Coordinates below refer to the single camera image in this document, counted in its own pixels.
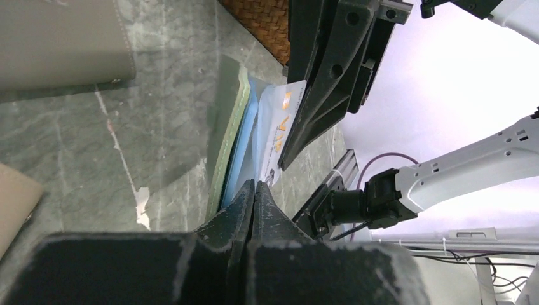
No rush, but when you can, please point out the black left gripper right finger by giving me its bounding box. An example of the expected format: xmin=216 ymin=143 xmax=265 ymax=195
xmin=246 ymin=182 xmax=430 ymax=304

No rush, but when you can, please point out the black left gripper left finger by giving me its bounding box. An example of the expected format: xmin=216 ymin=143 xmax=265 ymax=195
xmin=4 ymin=180 xmax=255 ymax=304

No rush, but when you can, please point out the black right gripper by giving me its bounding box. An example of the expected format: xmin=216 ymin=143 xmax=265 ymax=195
xmin=278 ymin=1 xmax=413 ymax=170

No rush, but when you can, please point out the white VIP credit card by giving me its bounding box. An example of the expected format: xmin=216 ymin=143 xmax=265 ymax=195
xmin=256 ymin=80 xmax=306 ymax=187

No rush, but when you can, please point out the green card holder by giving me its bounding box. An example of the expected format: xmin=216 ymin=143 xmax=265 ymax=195
xmin=205 ymin=58 xmax=270 ymax=220

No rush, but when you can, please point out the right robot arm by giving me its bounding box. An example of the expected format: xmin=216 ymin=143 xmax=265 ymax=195
xmin=278 ymin=1 xmax=538 ymax=239

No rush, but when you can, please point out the beige card holder near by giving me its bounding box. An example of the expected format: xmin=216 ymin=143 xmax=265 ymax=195
xmin=1 ymin=163 xmax=44 ymax=256

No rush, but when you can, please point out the grey card holder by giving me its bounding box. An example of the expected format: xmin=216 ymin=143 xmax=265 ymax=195
xmin=1 ymin=1 xmax=136 ymax=91

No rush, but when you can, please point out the brown woven divided basket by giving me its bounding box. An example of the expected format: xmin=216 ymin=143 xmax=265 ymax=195
xmin=219 ymin=0 xmax=290 ymax=65

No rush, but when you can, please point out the aluminium front rail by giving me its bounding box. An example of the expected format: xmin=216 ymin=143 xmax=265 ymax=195
xmin=321 ymin=149 xmax=359 ymax=191

